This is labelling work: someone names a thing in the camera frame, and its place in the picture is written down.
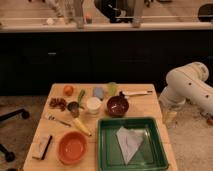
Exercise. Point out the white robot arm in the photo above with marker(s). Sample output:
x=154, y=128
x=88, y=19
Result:
x=186, y=82

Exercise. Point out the grey towel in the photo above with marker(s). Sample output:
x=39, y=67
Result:
x=129, y=141

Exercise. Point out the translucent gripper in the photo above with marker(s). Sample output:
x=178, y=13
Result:
x=168, y=114

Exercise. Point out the orange fruit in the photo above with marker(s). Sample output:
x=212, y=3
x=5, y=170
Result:
x=68, y=90

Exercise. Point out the green vegetable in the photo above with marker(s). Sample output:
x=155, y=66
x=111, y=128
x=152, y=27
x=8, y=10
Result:
x=81, y=95

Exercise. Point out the light green cup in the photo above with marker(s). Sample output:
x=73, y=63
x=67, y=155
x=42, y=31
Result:
x=112, y=88

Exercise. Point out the white handled brush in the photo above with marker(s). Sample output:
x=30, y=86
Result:
x=134, y=93

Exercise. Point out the dark cabinet counter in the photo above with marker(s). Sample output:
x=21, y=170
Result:
x=33, y=58

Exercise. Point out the small metal cup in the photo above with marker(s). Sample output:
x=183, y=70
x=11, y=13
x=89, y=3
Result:
x=73, y=107

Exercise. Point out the dark red bowl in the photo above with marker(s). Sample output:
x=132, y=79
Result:
x=117, y=106

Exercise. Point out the black and white eraser block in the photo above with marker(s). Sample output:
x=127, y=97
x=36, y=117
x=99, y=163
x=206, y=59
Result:
x=41, y=146

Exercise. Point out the green plastic tray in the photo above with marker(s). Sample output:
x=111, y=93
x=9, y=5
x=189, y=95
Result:
x=150, y=156

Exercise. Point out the orange plastic bowl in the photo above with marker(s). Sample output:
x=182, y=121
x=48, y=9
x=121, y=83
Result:
x=71, y=148

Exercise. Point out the white cup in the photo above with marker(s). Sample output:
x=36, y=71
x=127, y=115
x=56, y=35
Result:
x=93, y=104

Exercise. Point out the metal fork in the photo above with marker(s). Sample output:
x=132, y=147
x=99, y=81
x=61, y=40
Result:
x=50, y=117

